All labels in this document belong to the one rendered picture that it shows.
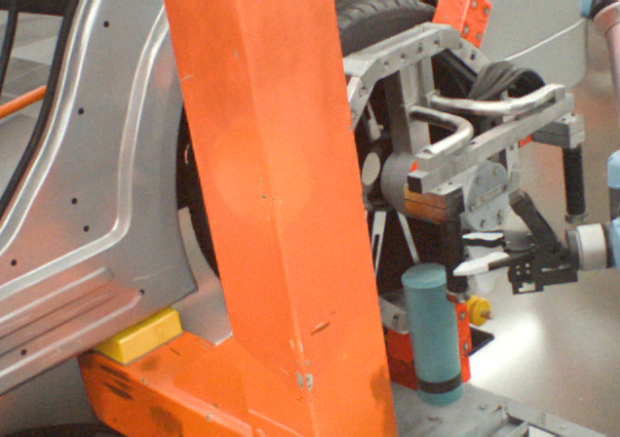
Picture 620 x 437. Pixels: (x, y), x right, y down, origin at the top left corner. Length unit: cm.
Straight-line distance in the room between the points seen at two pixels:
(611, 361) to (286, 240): 177
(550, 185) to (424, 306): 220
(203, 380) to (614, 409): 137
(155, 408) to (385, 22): 80
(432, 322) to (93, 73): 73
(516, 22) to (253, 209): 127
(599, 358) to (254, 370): 163
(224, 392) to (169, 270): 32
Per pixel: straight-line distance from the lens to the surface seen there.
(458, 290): 199
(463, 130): 199
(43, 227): 200
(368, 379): 176
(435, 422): 262
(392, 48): 210
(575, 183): 220
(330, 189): 161
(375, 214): 228
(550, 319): 343
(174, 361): 212
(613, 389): 311
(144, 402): 211
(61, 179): 200
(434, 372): 218
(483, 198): 211
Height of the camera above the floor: 171
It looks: 24 degrees down
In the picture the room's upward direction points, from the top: 10 degrees counter-clockwise
